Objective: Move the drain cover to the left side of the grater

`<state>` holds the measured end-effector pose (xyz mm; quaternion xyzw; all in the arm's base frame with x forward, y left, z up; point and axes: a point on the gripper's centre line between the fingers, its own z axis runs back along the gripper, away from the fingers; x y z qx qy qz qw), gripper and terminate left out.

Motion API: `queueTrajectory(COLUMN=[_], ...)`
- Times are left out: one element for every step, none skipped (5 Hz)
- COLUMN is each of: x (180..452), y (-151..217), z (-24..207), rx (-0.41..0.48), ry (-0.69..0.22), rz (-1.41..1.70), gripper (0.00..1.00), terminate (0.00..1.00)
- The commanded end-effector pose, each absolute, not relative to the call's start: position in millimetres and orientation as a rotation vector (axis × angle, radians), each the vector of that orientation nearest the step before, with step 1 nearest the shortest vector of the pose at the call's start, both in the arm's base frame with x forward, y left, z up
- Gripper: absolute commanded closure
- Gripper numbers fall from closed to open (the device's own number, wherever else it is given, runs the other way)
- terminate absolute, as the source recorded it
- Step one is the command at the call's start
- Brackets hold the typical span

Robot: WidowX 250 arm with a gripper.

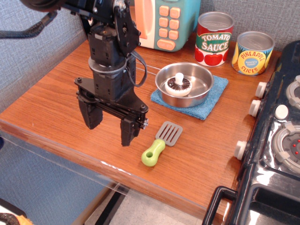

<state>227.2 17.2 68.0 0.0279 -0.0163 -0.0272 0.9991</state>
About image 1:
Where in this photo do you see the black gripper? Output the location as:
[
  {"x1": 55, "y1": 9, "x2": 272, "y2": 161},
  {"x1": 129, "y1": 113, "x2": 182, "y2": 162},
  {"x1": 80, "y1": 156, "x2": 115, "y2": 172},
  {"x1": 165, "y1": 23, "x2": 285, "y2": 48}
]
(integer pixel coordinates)
[{"x1": 75, "y1": 55, "x2": 148, "y2": 146}]

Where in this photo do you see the white toy mushroom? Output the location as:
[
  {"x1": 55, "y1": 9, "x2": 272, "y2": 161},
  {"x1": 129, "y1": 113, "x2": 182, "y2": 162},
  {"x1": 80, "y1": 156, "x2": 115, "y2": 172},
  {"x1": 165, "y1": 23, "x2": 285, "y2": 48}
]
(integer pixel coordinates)
[{"x1": 165, "y1": 73, "x2": 192, "y2": 97}]

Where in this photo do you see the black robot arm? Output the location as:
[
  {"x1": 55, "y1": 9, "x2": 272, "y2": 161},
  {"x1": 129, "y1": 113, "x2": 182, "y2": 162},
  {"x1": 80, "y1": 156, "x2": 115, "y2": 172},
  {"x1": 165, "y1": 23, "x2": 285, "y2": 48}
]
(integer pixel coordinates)
[{"x1": 23, "y1": 0, "x2": 148, "y2": 146}]

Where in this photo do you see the blue cloth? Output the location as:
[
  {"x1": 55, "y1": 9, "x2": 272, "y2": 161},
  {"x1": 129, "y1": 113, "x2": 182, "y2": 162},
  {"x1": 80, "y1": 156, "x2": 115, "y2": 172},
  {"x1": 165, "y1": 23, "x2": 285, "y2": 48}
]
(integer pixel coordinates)
[{"x1": 150, "y1": 75, "x2": 228, "y2": 120}]

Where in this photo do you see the toy microwave teal and orange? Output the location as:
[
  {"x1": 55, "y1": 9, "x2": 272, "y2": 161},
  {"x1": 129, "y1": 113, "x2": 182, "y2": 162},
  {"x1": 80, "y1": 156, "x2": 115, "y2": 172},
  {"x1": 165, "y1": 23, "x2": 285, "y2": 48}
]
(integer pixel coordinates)
[{"x1": 130, "y1": 0, "x2": 201, "y2": 52}]

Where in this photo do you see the tomato sauce can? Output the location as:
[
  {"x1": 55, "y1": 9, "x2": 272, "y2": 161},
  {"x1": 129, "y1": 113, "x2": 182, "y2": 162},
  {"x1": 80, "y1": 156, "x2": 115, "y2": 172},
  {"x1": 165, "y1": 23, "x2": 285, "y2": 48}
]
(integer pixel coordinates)
[{"x1": 194, "y1": 11, "x2": 235, "y2": 67}]

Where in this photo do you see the white stove knob lower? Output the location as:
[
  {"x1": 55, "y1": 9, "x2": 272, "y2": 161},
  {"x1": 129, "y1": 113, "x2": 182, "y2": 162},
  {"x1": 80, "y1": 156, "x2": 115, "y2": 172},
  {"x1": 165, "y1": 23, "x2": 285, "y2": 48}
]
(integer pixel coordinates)
[{"x1": 234, "y1": 141, "x2": 247, "y2": 160}]

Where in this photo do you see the white stove knob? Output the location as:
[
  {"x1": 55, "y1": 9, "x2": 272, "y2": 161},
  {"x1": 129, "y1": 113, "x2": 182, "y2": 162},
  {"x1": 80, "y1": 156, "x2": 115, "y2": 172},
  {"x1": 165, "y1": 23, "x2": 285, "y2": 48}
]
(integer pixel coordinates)
[
  {"x1": 248, "y1": 100, "x2": 261, "y2": 117},
  {"x1": 234, "y1": 141, "x2": 247, "y2": 160},
  {"x1": 255, "y1": 82, "x2": 268, "y2": 98}
]

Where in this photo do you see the orange object bottom left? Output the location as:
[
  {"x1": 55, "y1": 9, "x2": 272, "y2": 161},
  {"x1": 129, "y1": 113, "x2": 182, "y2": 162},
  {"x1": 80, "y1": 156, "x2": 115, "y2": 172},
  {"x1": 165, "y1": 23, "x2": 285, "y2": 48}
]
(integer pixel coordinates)
[{"x1": 0, "y1": 213, "x2": 33, "y2": 225}]

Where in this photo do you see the white stove knob middle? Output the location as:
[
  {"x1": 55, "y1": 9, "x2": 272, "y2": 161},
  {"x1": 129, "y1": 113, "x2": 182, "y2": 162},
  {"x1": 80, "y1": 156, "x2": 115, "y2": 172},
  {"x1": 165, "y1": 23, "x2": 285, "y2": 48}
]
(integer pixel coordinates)
[{"x1": 248, "y1": 100, "x2": 261, "y2": 117}]

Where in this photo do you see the white stove knob upper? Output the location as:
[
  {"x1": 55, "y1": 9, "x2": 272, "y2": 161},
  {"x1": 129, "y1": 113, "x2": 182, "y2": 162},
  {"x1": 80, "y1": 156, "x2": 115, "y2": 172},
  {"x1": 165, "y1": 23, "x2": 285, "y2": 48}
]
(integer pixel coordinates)
[{"x1": 255, "y1": 82, "x2": 268, "y2": 98}]

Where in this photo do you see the pineapple slices can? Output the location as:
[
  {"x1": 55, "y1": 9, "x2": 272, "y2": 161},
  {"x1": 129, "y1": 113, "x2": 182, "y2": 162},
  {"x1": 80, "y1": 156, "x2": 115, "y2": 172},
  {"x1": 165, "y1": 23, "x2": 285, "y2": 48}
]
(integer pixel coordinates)
[{"x1": 232, "y1": 31, "x2": 275, "y2": 76}]

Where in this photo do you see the white round stove button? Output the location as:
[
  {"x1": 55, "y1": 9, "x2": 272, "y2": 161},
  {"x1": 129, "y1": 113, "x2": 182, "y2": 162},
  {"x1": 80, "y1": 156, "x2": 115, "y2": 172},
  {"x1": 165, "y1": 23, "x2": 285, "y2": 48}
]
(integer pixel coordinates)
[{"x1": 274, "y1": 105, "x2": 289, "y2": 120}]

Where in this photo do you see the black toy stove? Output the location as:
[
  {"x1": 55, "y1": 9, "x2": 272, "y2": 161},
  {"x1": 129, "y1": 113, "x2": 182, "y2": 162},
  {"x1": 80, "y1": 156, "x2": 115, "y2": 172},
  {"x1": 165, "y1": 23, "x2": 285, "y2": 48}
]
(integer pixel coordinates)
[{"x1": 202, "y1": 41, "x2": 300, "y2": 225}]

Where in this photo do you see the green handled grey spatula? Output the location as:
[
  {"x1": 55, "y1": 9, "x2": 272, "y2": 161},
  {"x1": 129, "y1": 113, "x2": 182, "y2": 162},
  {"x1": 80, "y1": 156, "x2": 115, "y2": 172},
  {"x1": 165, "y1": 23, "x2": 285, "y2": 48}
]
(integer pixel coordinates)
[{"x1": 141, "y1": 121, "x2": 183, "y2": 167}]

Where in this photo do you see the steel pan with wire handle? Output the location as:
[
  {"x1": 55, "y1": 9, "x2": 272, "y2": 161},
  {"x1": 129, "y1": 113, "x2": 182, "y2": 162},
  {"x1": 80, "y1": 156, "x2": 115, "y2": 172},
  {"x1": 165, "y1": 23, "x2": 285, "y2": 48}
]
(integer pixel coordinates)
[{"x1": 155, "y1": 62, "x2": 215, "y2": 108}]

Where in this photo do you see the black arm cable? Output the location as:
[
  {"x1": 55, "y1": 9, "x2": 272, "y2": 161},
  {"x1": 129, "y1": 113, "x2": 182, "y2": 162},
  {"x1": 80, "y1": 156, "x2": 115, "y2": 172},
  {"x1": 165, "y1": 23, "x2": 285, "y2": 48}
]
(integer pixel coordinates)
[{"x1": 0, "y1": 10, "x2": 58, "y2": 39}]

